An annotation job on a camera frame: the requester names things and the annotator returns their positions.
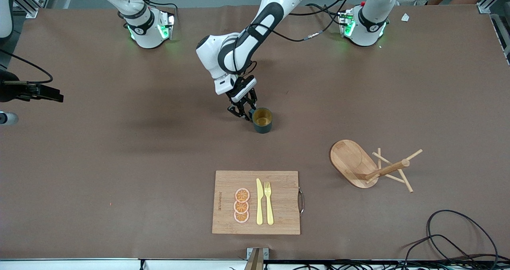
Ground dark green cup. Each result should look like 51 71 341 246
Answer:
252 108 274 134

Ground wooden cup rack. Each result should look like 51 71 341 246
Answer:
330 139 423 194

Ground brown table cover sheet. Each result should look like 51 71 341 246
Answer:
0 4 510 261

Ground yellow plastic knife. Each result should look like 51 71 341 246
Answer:
256 178 264 225

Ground yellow plastic fork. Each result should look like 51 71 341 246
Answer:
264 182 275 226

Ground wooden cutting board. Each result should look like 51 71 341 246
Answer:
212 170 305 235

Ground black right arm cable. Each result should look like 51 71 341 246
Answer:
0 49 54 84

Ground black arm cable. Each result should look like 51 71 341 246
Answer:
233 0 349 77
0 49 54 84

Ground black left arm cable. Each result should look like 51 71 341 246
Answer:
233 0 349 77

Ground black right base cable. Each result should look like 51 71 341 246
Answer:
124 0 179 23

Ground black base cable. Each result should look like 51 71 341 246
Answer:
306 3 344 25
124 0 179 23

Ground black left base cable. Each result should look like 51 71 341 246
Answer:
306 3 344 25

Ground metal edge bracket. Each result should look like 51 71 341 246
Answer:
247 248 269 270

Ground black cables along table edge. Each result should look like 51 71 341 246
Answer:
229 259 510 270

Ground black looped cable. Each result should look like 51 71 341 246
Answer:
427 209 498 262
404 234 483 270

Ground aluminium side rail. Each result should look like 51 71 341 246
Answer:
489 13 510 66

